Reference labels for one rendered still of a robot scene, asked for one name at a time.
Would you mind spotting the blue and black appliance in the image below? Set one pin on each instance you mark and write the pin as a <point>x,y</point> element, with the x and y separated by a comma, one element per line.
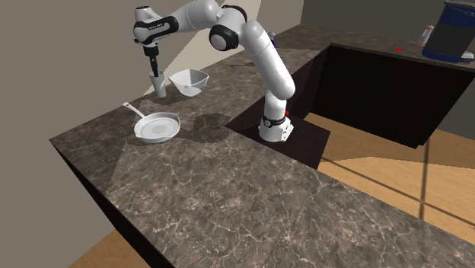
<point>451,37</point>

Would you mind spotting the white frying pan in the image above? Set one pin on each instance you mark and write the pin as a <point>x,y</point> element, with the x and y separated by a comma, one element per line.
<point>157,128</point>

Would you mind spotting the blue and white bottle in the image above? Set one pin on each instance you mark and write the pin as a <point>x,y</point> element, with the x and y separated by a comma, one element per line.
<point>273,40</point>

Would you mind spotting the grey cup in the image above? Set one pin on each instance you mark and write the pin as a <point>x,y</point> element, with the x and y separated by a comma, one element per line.
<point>159,87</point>

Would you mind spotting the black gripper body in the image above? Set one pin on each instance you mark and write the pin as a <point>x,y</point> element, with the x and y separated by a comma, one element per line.
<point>152,52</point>

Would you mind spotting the small shaker with brown cap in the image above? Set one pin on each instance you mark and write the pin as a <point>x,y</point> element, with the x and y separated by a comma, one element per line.
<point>425,36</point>

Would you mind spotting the white square bowl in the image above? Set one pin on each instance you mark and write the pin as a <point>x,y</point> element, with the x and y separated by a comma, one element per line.
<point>191,83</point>

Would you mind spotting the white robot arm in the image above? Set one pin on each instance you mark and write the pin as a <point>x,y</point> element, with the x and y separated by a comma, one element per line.
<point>271,63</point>

